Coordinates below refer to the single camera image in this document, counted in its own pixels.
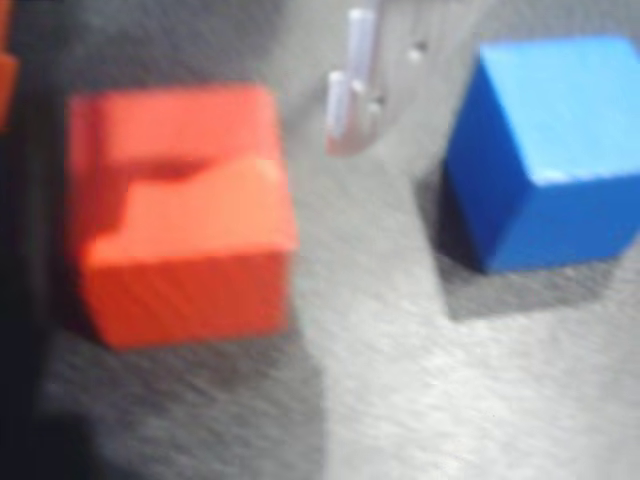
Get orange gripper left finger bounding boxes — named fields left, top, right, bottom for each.
left=0, top=0, right=21, bottom=134

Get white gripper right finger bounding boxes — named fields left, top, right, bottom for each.
left=324, top=0, right=481, bottom=157

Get orange block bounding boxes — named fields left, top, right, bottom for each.
left=67, top=84, right=301, bottom=351

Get blue cube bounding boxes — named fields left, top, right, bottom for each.
left=442, top=34, right=640, bottom=275

